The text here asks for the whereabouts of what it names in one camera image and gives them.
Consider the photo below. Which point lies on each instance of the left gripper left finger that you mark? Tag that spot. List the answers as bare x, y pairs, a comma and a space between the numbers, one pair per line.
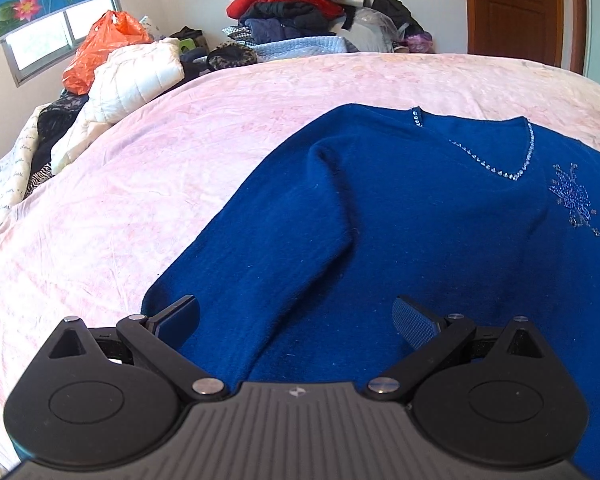
154, 341

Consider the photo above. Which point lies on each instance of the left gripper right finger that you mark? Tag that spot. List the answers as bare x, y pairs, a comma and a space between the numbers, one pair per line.
434, 340

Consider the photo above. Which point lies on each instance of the blue knit sweater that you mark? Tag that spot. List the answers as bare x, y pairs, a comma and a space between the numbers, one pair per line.
296, 275

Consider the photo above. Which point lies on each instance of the dark clothes pile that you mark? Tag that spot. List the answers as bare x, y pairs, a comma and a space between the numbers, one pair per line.
369, 25

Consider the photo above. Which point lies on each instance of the pink floral bed blanket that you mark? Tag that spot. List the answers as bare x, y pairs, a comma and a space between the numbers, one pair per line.
91, 240

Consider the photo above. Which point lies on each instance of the white patterned quilt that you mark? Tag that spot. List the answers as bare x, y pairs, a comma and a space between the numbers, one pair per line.
15, 166

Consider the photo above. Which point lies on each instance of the white quilted jacket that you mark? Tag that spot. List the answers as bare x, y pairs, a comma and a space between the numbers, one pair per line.
131, 77

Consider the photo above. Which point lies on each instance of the leopard print fuzzy hat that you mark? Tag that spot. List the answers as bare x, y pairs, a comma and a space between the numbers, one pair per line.
231, 55

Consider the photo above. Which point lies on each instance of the purple plastic bag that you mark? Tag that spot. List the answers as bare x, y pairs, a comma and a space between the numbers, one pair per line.
420, 43

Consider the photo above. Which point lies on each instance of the light blue knit garment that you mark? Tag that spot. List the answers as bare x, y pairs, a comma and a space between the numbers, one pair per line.
303, 48

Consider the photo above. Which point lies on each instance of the orange plastic bag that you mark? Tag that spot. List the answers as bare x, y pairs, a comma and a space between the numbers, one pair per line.
112, 31

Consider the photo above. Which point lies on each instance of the brown wooden door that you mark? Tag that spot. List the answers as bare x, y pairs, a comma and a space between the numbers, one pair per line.
552, 32

